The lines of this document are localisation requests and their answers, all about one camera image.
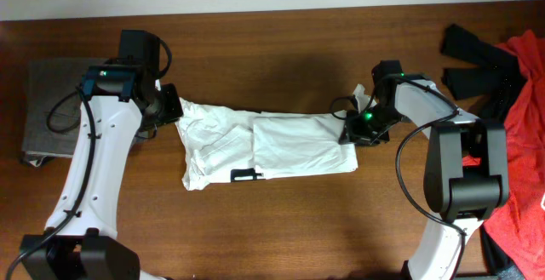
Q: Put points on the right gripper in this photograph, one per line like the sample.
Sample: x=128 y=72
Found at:
x=356 y=132

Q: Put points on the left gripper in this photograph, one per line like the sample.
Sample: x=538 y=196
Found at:
x=174 y=107

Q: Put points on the white t-shirt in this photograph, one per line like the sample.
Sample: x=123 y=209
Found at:
x=224 y=145

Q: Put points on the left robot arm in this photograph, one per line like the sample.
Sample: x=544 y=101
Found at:
x=122 y=101

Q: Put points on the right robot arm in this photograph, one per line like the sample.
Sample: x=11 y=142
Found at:
x=466 y=171

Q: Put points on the folded grey trousers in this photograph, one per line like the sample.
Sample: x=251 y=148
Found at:
x=53 y=108

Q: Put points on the black garment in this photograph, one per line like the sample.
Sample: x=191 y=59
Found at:
x=495 y=72

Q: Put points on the red t-shirt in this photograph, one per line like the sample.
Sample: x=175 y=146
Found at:
x=517 y=228

